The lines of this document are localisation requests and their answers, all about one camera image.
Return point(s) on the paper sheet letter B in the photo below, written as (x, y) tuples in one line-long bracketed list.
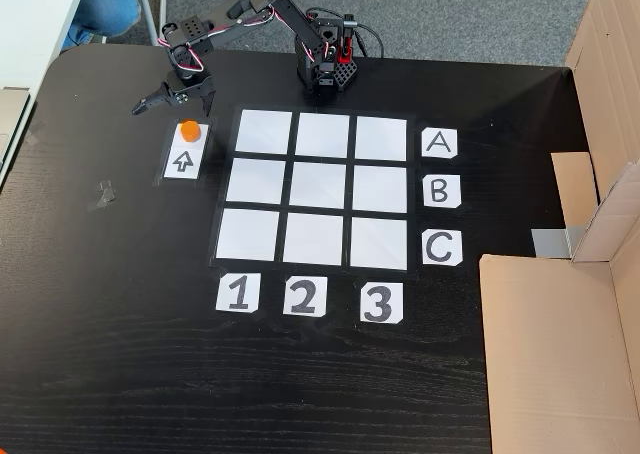
[(440, 191)]

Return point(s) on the grey laptop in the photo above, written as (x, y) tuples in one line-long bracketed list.
[(12, 119)]

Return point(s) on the paper sheet number 1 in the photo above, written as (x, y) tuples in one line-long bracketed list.
[(239, 293)]

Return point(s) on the paper sheet letter A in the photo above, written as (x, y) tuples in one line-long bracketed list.
[(439, 143)]

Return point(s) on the grey metal chair frame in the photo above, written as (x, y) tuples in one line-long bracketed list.
[(159, 14)]

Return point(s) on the paper sheet letter C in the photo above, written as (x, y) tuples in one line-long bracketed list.
[(440, 247)]

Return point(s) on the white three-by-three grid sheet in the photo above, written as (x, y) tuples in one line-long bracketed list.
[(317, 184)]

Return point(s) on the white arrow paper sheet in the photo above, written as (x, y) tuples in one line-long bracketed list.
[(184, 161)]

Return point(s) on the round orange token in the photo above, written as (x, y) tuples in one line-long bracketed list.
[(190, 131)]

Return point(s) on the white table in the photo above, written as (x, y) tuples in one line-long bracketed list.
[(30, 24)]

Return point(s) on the paper sheet number 2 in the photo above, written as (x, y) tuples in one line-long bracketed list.
[(304, 296)]

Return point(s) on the brown cardboard screen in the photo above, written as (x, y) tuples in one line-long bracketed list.
[(550, 349)]

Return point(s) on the clear tape scraps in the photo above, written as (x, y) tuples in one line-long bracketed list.
[(36, 134), (104, 195)]

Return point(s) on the paper sheet number 3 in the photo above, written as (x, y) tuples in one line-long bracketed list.
[(380, 303)]

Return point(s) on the person's leg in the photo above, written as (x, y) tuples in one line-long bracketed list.
[(107, 4)]

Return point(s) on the red and black clamp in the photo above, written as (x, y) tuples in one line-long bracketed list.
[(345, 49)]

